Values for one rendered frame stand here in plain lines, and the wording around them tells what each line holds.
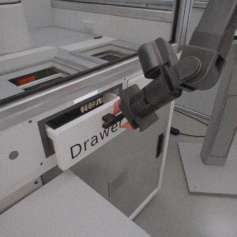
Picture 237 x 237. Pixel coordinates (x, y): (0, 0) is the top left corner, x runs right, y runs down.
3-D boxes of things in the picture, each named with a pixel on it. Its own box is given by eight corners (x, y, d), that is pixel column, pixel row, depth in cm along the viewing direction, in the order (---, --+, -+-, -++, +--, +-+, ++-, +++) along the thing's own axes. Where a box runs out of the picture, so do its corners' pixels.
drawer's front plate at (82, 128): (138, 120, 69) (140, 89, 63) (63, 172, 50) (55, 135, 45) (134, 119, 70) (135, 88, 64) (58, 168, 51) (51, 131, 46)
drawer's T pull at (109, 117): (125, 117, 55) (125, 113, 55) (105, 130, 51) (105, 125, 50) (115, 112, 57) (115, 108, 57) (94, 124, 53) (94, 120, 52)
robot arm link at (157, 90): (170, 95, 38) (190, 95, 41) (158, 61, 40) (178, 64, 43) (145, 110, 43) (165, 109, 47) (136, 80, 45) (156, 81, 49)
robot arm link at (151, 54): (202, 70, 34) (217, 80, 40) (179, 11, 37) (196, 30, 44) (142, 100, 41) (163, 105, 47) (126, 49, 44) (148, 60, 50)
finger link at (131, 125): (119, 106, 59) (139, 90, 52) (133, 127, 59) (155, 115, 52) (101, 116, 55) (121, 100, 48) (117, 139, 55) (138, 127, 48)
